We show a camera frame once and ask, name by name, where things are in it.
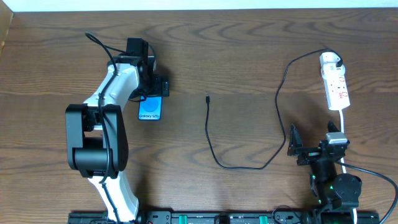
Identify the black USB charger cable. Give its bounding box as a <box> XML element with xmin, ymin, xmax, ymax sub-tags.
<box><xmin>204</xmin><ymin>48</ymin><xmax>344</xmax><ymax>170</ymax></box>

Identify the blue Galaxy smartphone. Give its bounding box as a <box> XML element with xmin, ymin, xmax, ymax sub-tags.
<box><xmin>138</xmin><ymin>96</ymin><xmax>162</xmax><ymax>121</ymax></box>

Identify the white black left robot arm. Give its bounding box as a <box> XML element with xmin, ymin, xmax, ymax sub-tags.
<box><xmin>65</xmin><ymin>55</ymin><xmax>169</xmax><ymax>223</ymax></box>

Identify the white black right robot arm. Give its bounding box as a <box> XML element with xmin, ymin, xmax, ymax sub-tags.
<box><xmin>287</xmin><ymin>121</ymin><xmax>362</xmax><ymax>223</ymax></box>

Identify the white power strip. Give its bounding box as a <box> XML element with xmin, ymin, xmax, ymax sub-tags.
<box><xmin>320</xmin><ymin>52</ymin><xmax>350</xmax><ymax>111</ymax></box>

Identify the white power strip cord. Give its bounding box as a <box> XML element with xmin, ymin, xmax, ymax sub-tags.
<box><xmin>338</xmin><ymin>108</ymin><xmax>358</xmax><ymax>224</ymax></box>

